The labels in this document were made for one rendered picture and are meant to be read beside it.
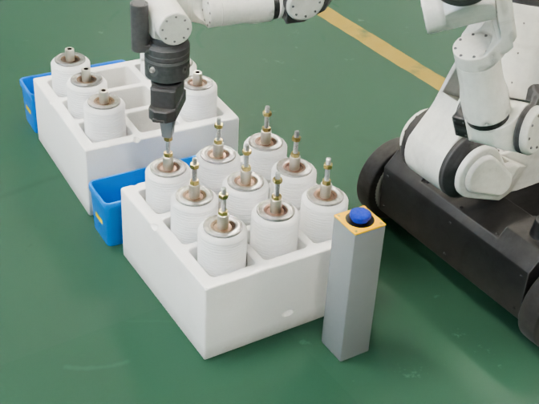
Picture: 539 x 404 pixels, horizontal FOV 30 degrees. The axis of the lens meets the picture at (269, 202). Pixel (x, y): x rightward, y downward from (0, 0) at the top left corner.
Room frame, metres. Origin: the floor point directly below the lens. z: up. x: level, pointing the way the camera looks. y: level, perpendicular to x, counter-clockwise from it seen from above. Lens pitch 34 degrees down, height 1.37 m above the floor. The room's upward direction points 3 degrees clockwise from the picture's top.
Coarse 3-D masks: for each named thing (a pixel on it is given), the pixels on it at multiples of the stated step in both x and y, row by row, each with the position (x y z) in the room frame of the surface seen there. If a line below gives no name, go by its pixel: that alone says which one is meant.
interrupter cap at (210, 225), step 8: (216, 216) 1.60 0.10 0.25; (232, 216) 1.60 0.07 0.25; (208, 224) 1.57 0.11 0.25; (216, 224) 1.57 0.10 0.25; (232, 224) 1.58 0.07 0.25; (240, 224) 1.57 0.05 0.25; (208, 232) 1.54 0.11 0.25; (216, 232) 1.54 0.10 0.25; (224, 232) 1.55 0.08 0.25; (232, 232) 1.55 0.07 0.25
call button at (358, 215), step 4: (352, 208) 1.54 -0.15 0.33; (356, 208) 1.54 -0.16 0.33; (360, 208) 1.54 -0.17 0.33; (364, 208) 1.54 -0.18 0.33; (352, 212) 1.53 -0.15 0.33; (356, 212) 1.53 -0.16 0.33; (360, 212) 1.53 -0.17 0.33; (364, 212) 1.53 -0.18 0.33; (368, 212) 1.53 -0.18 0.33; (352, 216) 1.52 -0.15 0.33; (356, 216) 1.51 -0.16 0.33; (360, 216) 1.52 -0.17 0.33; (364, 216) 1.52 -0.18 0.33; (368, 216) 1.52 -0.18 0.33; (352, 220) 1.52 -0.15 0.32; (356, 220) 1.51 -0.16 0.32; (360, 220) 1.51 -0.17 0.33; (364, 220) 1.51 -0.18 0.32; (368, 220) 1.52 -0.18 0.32
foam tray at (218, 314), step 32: (128, 192) 1.77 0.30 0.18; (128, 224) 1.76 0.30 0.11; (160, 224) 1.66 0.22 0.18; (128, 256) 1.76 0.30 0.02; (160, 256) 1.63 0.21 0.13; (192, 256) 1.59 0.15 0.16; (256, 256) 1.58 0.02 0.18; (288, 256) 1.58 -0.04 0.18; (320, 256) 1.60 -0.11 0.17; (160, 288) 1.63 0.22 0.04; (192, 288) 1.51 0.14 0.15; (224, 288) 1.48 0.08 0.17; (256, 288) 1.52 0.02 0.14; (288, 288) 1.56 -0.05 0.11; (320, 288) 1.61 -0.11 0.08; (192, 320) 1.51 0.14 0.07; (224, 320) 1.49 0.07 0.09; (256, 320) 1.53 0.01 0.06; (288, 320) 1.57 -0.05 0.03; (224, 352) 1.49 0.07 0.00
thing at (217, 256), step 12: (204, 240) 1.54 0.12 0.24; (216, 240) 1.53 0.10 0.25; (228, 240) 1.53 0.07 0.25; (240, 240) 1.54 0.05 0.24; (204, 252) 1.53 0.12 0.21; (216, 252) 1.52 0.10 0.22; (228, 252) 1.52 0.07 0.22; (240, 252) 1.54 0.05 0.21; (204, 264) 1.53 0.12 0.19; (216, 264) 1.52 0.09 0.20; (228, 264) 1.52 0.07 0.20; (240, 264) 1.54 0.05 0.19; (216, 276) 1.52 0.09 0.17
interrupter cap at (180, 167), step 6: (156, 162) 1.78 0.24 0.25; (162, 162) 1.79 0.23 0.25; (174, 162) 1.79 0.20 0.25; (180, 162) 1.79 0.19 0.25; (150, 168) 1.76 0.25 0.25; (156, 168) 1.76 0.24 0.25; (162, 168) 1.76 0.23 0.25; (174, 168) 1.77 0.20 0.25; (180, 168) 1.76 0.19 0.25; (156, 174) 1.74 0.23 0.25; (162, 174) 1.74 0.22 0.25; (168, 174) 1.74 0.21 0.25; (174, 174) 1.74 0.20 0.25; (180, 174) 1.74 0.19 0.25
